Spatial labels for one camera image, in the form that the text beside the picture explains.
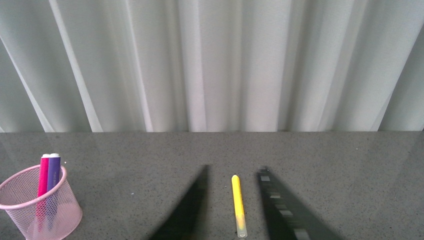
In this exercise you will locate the pink pen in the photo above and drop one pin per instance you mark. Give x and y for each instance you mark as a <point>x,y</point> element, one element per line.
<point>42,189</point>

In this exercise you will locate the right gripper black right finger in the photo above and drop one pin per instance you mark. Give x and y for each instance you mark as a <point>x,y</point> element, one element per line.
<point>286,216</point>

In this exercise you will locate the yellow pen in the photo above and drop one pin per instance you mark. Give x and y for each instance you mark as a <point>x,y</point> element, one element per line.
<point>239,212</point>

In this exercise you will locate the purple pen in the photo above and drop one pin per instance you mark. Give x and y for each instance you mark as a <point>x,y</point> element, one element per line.
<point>53,178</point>

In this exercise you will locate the white curtain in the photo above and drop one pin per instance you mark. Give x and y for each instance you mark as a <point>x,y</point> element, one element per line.
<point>211,65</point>

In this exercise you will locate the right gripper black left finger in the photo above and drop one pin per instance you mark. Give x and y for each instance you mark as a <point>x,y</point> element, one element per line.
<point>187,221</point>

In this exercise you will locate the pink mesh cup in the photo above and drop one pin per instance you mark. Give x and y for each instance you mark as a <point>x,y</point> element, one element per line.
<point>18,198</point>

